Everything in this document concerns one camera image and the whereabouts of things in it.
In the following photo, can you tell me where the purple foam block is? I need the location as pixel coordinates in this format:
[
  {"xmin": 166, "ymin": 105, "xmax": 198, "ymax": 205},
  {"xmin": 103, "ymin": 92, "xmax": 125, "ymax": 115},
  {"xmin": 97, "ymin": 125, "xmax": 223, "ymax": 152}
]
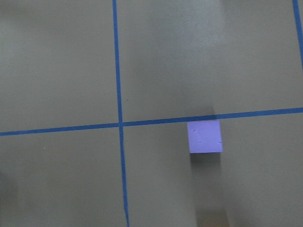
[{"xmin": 187, "ymin": 120, "xmax": 223, "ymax": 154}]

